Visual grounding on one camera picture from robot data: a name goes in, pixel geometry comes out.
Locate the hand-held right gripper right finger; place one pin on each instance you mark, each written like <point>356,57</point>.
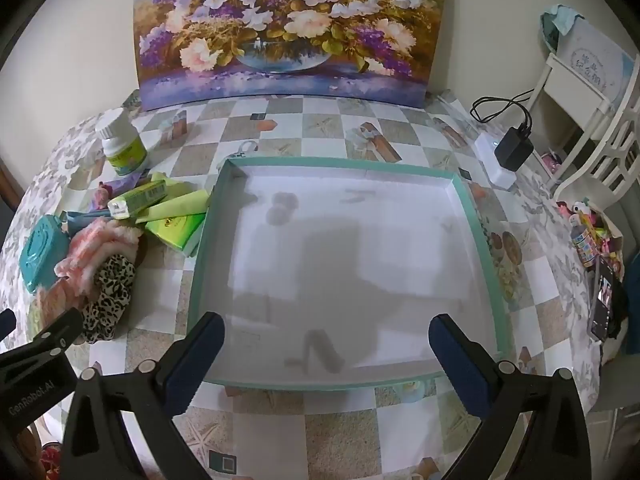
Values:
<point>457,360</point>

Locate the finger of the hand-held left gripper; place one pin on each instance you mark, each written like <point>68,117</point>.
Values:
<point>55,335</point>
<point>6,322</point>

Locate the teal wet wipes pack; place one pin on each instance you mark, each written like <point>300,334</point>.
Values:
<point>42,255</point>

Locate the green tissue packet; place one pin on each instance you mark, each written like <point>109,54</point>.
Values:
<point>185,202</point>
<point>175,230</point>

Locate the teal cloth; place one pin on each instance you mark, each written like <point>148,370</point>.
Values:
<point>557,20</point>

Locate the stack of tape rolls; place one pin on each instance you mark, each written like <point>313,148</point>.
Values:
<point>585,245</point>

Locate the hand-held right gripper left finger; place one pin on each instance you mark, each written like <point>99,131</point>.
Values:
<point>195,360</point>

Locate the white chair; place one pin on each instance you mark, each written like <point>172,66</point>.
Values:
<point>582,172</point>

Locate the purple packet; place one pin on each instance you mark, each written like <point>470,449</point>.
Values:
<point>122,187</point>

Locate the pale printed sign board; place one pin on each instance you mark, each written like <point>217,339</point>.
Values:
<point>595,55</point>

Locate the leopard print scrunchie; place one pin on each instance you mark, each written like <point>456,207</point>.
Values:
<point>110,290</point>

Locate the black power adapter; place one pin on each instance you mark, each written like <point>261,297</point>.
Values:
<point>515,150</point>

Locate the white power strip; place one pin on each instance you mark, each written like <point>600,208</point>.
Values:
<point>487,152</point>

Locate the pink fluffy cloth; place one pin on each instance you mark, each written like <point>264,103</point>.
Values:
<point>95,250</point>

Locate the teal rimmed white tray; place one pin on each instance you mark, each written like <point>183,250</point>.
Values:
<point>350,260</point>

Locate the dark cloth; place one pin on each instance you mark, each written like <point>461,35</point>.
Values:
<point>622,305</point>

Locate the long green carton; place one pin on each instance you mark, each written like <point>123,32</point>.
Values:
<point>140,197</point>

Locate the white bottle green label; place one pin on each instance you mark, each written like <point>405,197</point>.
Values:
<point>122,152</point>

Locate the flower painting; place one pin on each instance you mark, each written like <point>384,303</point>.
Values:
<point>300,35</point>

